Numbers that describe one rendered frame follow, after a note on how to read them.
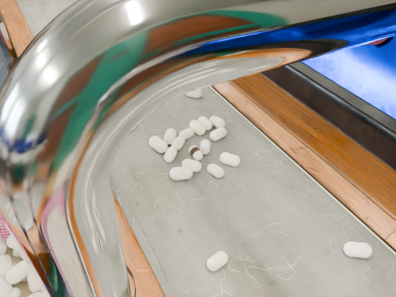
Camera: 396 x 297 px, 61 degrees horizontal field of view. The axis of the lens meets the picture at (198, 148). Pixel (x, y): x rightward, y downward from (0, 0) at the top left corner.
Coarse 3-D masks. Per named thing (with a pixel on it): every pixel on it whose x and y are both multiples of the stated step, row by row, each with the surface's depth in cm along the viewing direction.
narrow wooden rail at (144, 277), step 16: (0, 0) 104; (16, 16) 95; (16, 32) 87; (16, 48) 81; (112, 192) 49; (128, 224) 45; (128, 240) 43; (128, 256) 41; (144, 256) 41; (144, 272) 39; (144, 288) 38; (160, 288) 38
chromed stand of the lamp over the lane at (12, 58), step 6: (0, 12) 75; (0, 18) 75; (0, 24) 76; (0, 30) 76; (0, 36) 77; (6, 36) 78; (0, 42) 78; (6, 42) 79; (6, 48) 79; (12, 48) 91; (6, 54) 80; (12, 54) 81; (6, 60) 81; (12, 60) 81; (6, 66) 84; (12, 66) 82
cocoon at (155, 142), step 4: (156, 136) 59; (152, 140) 58; (156, 140) 58; (160, 140) 58; (152, 144) 58; (156, 144) 58; (160, 144) 57; (164, 144) 58; (156, 148) 58; (160, 148) 57; (164, 148) 57; (160, 152) 58
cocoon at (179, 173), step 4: (176, 168) 53; (180, 168) 53; (184, 168) 53; (188, 168) 53; (172, 172) 53; (176, 172) 53; (180, 172) 53; (184, 172) 53; (188, 172) 53; (192, 172) 54; (172, 176) 53; (176, 176) 53; (180, 176) 53; (184, 176) 53; (188, 176) 53
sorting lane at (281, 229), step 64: (64, 0) 114; (256, 128) 65; (128, 192) 52; (192, 192) 52; (256, 192) 53; (320, 192) 53; (192, 256) 44; (256, 256) 44; (320, 256) 45; (384, 256) 45
